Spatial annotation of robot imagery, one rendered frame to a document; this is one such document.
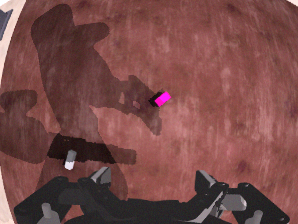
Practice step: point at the small magenta block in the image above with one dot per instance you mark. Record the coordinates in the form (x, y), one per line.
(162, 99)

